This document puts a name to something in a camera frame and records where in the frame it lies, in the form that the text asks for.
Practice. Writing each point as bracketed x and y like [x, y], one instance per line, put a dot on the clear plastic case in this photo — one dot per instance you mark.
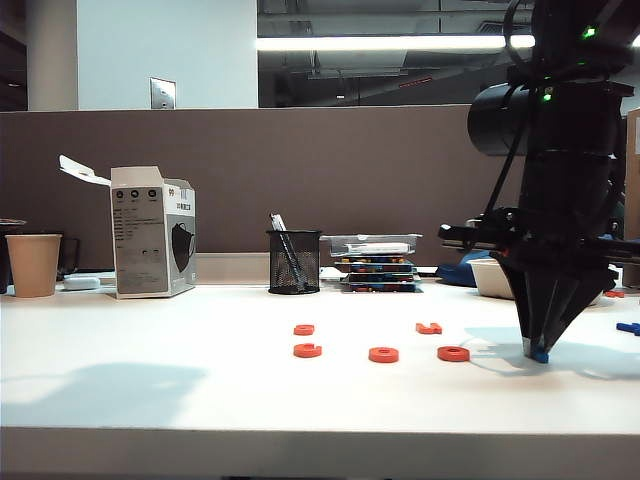
[370, 241]

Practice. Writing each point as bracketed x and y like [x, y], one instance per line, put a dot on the brown cardboard box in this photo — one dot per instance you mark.
[633, 200]

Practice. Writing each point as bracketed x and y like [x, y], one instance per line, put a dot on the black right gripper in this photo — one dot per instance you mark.
[550, 240]

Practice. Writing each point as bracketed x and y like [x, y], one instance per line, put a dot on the red letter c magnet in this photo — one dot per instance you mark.
[306, 350]

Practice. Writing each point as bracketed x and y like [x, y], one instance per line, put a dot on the silver wall plate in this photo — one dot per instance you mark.
[163, 94]

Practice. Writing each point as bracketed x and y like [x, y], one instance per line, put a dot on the brown desk partition panel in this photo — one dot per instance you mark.
[250, 175]

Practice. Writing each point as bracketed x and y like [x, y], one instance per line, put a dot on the dark blue cloth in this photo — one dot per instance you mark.
[457, 272]

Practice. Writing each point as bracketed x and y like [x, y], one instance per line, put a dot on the black mesh pen holder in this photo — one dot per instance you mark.
[294, 265]

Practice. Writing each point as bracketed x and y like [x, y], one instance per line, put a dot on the red letter s magnet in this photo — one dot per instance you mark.
[304, 330]

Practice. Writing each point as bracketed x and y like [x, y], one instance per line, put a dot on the blue letter l magnet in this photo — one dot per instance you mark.
[540, 356]

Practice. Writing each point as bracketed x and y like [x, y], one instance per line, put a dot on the beige desk rail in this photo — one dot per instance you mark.
[230, 270]

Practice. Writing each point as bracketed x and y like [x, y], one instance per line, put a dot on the grey face mask box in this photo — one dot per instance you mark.
[140, 240]

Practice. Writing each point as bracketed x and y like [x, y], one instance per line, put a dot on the beige oval tray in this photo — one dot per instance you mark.
[492, 280]

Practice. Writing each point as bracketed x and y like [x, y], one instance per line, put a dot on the small white case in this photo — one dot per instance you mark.
[82, 283]

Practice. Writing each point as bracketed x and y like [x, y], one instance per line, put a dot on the blue letter magnet box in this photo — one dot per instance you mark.
[380, 288]
[372, 261]
[377, 270]
[380, 278]

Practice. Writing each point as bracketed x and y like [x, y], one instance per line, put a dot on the red letter u magnet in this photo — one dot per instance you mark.
[429, 328]

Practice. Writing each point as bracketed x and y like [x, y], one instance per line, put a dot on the brown paper cup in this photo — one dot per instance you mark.
[34, 265]

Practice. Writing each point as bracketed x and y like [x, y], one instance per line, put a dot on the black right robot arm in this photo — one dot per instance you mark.
[570, 150]

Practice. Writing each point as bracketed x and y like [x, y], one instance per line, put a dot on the red letter o magnet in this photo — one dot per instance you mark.
[384, 354]
[453, 353]

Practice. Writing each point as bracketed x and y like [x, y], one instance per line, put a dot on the black and white pen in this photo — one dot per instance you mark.
[277, 222]

